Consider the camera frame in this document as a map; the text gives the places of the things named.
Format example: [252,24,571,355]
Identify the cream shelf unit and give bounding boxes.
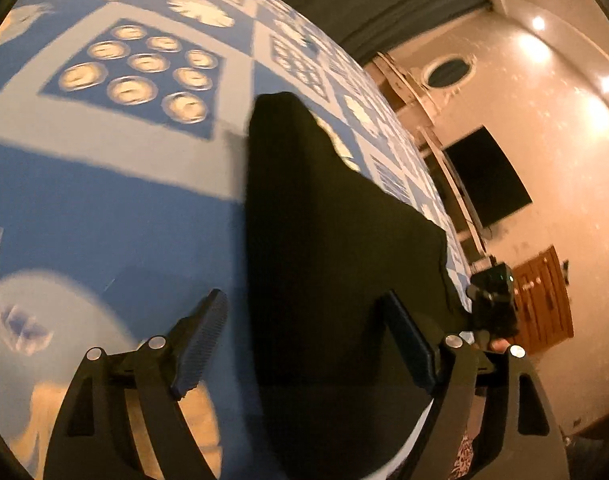
[364,52,490,271]

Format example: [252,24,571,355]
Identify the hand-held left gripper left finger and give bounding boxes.
[43,288,230,480]

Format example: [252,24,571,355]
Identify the oval wall mirror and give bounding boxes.
[424,55,477,90]

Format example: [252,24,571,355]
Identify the black pants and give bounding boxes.
[244,92,477,480]

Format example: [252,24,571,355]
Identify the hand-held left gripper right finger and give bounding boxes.
[383,289,571,480]

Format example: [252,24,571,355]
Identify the brown wooden door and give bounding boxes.
[511,245,575,356]

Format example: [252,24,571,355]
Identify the patterned clothing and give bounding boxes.
[451,435,477,480]

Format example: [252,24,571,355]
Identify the black wall television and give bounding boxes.
[443,126,534,228]

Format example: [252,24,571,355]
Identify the blue patterned bed sheet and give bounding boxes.
[0,0,477,480]

